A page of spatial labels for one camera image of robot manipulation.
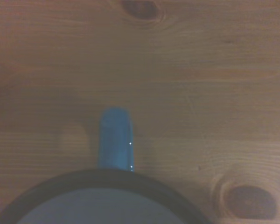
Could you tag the blue enamel mug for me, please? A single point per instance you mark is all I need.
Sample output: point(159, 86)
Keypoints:
point(115, 144)

